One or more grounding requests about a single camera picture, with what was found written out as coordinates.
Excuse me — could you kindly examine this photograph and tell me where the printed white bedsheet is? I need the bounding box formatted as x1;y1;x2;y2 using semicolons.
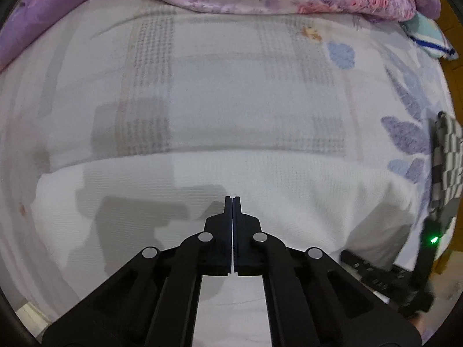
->
0;0;457;347

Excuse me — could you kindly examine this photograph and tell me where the purple floral cloth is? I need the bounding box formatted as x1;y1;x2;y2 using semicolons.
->
0;0;124;73

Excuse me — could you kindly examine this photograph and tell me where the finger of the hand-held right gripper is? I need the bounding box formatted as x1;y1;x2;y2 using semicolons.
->
340;249;400;295

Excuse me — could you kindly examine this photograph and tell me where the white large garment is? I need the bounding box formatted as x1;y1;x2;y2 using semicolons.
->
31;150;423;347

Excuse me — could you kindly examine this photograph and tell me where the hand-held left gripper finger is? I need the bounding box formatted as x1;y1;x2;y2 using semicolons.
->
234;196;424;347
41;196;232;347

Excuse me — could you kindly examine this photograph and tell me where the teal pillow with blue stripe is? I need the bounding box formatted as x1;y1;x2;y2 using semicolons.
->
400;11;459;60

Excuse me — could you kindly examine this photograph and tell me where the grey white checkered cloth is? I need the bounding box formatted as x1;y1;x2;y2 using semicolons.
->
429;111;463;225

